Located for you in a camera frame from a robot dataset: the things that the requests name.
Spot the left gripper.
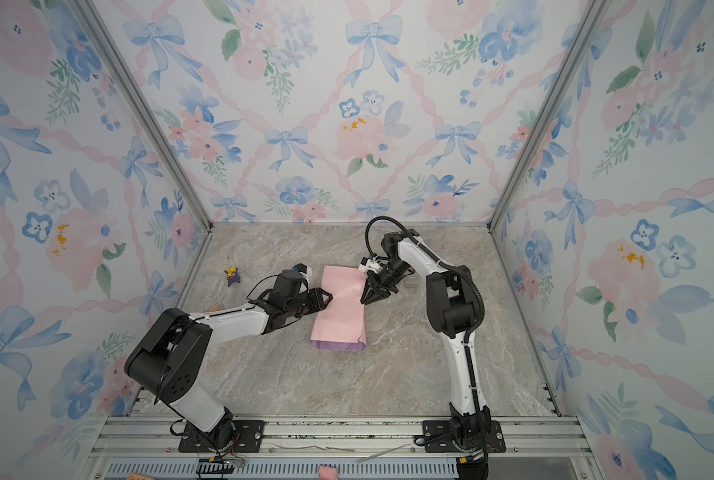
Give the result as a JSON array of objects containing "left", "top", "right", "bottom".
[{"left": 286, "top": 287, "right": 334, "bottom": 320}]

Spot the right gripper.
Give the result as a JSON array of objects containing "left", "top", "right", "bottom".
[{"left": 361, "top": 264, "right": 410, "bottom": 306}]

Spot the purple wrapping paper sheet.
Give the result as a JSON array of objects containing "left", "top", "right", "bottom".
[{"left": 310, "top": 266, "right": 367, "bottom": 352}]

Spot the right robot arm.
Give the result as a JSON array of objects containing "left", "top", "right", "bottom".
[{"left": 360, "top": 229, "right": 491, "bottom": 451}]

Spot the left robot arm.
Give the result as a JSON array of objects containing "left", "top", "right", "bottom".
[{"left": 124, "top": 264, "right": 333, "bottom": 452}]

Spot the yellow purple toy figure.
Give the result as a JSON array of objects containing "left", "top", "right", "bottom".
[{"left": 224, "top": 267, "right": 241, "bottom": 287}]

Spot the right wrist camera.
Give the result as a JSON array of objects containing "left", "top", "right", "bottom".
[{"left": 358, "top": 255, "right": 388, "bottom": 273}]

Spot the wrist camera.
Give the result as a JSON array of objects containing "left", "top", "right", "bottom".
[
  {"left": 293, "top": 263, "right": 311, "bottom": 280},
  {"left": 358, "top": 255, "right": 388, "bottom": 273}
]

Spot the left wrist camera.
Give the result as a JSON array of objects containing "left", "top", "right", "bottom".
[{"left": 293, "top": 263, "right": 311, "bottom": 280}]

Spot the black corrugated cable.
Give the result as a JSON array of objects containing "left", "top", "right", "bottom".
[{"left": 364, "top": 215, "right": 488, "bottom": 349}]

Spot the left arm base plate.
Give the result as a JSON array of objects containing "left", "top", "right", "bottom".
[{"left": 176, "top": 420, "right": 266, "bottom": 454}]

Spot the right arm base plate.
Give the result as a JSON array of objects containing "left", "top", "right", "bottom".
[{"left": 413, "top": 420, "right": 507, "bottom": 454}]

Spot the pink object on rail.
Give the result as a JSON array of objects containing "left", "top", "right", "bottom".
[{"left": 317, "top": 465, "right": 339, "bottom": 480}]

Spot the aluminium rail frame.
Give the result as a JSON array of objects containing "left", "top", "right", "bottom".
[{"left": 79, "top": 415, "right": 602, "bottom": 479}]

